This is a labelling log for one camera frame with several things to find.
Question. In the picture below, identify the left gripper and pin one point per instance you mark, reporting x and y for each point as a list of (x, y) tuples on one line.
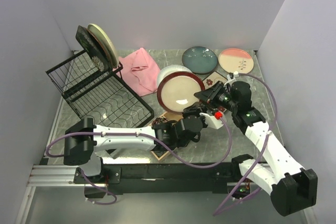
[(195, 109)]

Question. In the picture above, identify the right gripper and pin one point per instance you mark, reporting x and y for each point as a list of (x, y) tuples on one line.
[(210, 95)]

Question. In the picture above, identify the square patterned glass plate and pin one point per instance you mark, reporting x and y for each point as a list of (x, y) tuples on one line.
[(213, 78)]

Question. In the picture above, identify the black ribbed plate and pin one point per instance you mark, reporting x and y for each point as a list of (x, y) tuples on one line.
[(176, 91)]

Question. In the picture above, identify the teal glazed plate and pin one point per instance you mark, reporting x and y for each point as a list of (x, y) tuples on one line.
[(200, 60)]

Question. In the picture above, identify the pink and cream plate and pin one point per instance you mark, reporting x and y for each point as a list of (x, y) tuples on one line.
[(234, 59)]

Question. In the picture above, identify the white round plate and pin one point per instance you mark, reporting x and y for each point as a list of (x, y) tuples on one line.
[(169, 70)]

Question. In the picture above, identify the black square floral plate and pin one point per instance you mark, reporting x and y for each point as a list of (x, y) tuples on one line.
[(92, 48)]

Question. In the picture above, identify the brown rimmed dark plate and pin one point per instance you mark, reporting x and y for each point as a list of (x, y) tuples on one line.
[(103, 48)]

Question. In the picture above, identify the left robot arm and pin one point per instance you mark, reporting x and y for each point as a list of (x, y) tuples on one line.
[(85, 138)]

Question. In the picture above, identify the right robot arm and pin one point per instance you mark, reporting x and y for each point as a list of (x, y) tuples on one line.
[(290, 186)]

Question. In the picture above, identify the floral rolled tie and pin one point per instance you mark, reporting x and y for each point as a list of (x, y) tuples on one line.
[(160, 121)]

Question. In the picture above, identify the pink folded cloth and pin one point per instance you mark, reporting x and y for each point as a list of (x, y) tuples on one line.
[(140, 72)]

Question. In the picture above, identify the pale green plate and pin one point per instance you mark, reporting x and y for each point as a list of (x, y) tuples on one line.
[(103, 37)]

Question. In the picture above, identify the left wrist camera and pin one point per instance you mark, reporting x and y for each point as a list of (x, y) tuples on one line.
[(215, 120)]

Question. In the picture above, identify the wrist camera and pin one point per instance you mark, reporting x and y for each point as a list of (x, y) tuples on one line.
[(215, 120), (231, 77)]

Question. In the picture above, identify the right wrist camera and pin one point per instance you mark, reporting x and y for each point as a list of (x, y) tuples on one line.
[(231, 77)]

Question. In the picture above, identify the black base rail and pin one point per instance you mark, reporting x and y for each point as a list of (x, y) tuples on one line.
[(166, 178)]

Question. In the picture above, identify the black wire dish rack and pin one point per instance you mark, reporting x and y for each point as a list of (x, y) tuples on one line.
[(103, 96)]

